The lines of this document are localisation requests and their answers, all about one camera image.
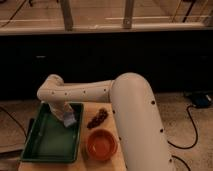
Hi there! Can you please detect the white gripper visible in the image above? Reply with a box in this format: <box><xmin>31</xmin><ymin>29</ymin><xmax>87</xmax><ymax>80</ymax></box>
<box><xmin>49</xmin><ymin>101</ymin><xmax>74</xmax><ymax>121</ymax></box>

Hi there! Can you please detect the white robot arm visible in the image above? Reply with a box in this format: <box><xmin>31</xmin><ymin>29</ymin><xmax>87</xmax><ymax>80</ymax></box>
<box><xmin>37</xmin><ymin>72</ymin><xmax>176</xmax><ymax>171</ymax></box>

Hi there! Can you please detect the green plastic tray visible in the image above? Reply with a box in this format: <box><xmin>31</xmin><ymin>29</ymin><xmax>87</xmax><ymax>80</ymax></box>
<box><xmin>21</xmin><ymin>103</ymin><xmax>84</xmax><ymax>163</ymax></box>

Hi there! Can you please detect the dark grape bunch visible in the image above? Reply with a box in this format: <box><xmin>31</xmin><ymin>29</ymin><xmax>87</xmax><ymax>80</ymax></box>
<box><xmin>87</xmin><ymin>108</ymin><xmax>108</xmax><ymax>129</ymax></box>

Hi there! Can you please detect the orange bowl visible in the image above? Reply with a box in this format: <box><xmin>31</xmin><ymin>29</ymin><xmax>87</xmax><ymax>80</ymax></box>
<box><xmin>85</xmin><ymin>129</ymin><xmax>118</xmax><ymax>161</ymax></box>

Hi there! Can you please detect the dark power adapter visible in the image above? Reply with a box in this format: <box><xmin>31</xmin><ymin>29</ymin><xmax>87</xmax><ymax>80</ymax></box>
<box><xmin>191</xmin><ymin>93</ymin><xmax>212</xmax><ymax>108</ymax></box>

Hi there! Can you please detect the black floor cable left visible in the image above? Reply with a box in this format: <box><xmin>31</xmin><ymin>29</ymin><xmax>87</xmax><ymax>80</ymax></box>
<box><xmin>0</xmin><ymin>105</ymin><xmax>28</xmax><ymax>139</ymax></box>

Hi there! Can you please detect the black floor cable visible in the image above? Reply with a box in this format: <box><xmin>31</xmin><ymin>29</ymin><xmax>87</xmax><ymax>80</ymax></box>
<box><xmin>0</xmin><ymin>105</ymin><xmax>28</xmax><ymax>139</ymax></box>
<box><xmin>166</xmin><ymin>104</ymin><xmax>200</xmax><ymax>171</ymax></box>

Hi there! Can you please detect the black floor cable right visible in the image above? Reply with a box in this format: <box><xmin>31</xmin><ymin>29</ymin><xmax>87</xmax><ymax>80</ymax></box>
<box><xmin>166</xmin><ymin>104</ymin><xmax>200</xmax><ymax>171</ymax></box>

